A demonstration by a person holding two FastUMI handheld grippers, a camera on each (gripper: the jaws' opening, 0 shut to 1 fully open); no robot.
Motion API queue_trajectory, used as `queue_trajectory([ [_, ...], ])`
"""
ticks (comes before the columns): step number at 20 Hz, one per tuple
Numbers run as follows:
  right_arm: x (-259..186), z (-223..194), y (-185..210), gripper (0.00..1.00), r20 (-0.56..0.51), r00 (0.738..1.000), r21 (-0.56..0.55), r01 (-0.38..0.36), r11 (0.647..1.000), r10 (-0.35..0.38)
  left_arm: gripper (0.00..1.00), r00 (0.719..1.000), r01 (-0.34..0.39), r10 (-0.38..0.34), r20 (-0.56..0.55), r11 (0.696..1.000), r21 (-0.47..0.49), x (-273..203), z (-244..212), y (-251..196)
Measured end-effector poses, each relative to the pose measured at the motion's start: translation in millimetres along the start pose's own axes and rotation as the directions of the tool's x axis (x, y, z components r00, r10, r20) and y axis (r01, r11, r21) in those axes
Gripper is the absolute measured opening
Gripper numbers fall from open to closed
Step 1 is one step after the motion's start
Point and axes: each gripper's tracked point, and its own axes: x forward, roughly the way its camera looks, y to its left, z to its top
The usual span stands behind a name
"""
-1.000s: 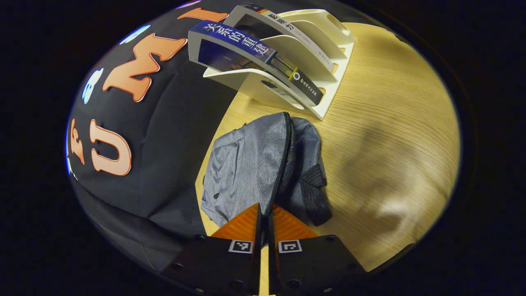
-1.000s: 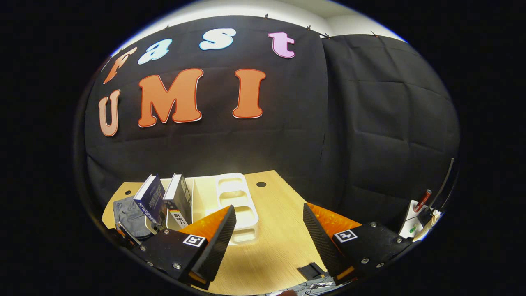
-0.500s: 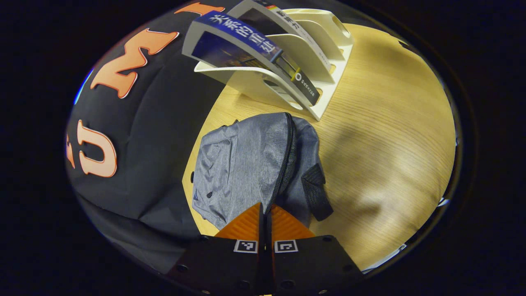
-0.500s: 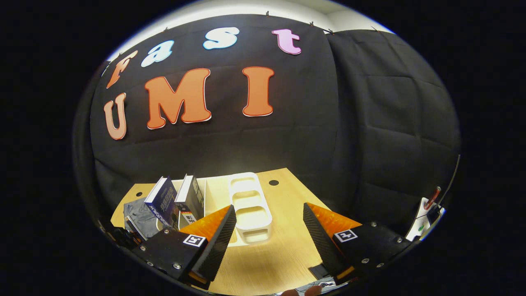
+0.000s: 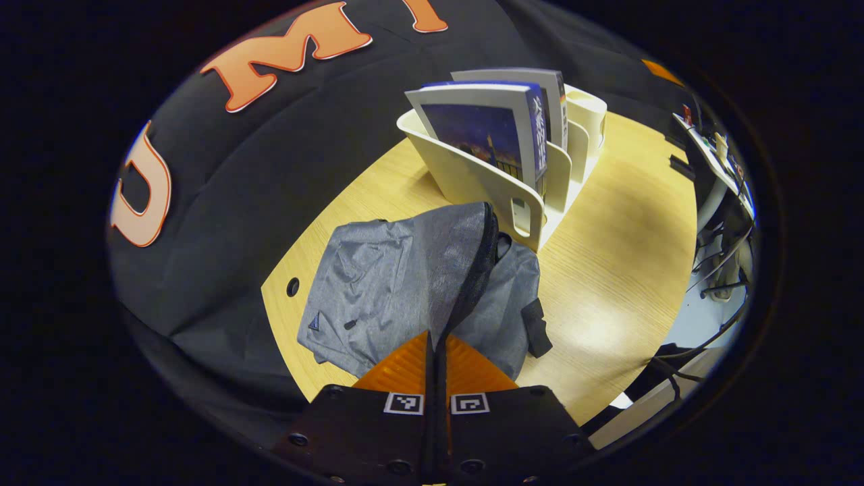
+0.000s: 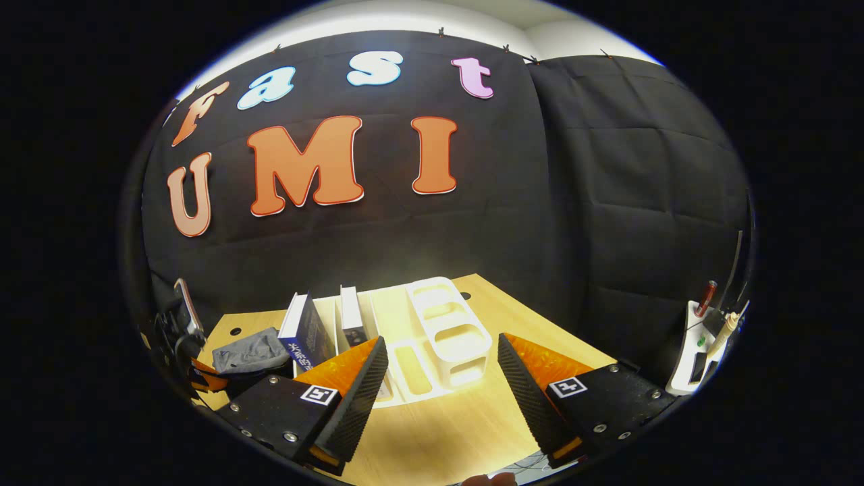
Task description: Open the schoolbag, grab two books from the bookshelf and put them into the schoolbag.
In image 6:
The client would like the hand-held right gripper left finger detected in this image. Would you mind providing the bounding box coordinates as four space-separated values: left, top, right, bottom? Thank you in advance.
215 336 391 477

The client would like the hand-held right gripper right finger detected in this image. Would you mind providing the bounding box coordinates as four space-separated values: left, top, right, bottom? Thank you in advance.
497 333 679 471

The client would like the white bookshelf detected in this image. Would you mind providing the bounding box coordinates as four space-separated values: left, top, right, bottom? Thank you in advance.
294 275 493 409

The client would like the blue cover book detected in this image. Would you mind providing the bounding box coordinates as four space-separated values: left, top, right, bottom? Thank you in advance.
278 292 338 372

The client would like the portrait cover book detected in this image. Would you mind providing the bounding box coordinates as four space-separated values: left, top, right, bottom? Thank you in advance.
340 285 370 348

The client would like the white tool rack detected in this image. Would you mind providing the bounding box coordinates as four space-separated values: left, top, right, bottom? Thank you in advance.
666 297 750 396

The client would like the black backdrop cloth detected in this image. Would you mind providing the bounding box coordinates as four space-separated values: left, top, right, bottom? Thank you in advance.
121 30 753 379

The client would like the red-handled screwdriver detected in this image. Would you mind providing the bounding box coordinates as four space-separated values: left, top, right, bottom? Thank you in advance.
695 280 718 319

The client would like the beige-handled tool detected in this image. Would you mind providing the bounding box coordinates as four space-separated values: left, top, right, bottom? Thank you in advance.
707 311 740 358

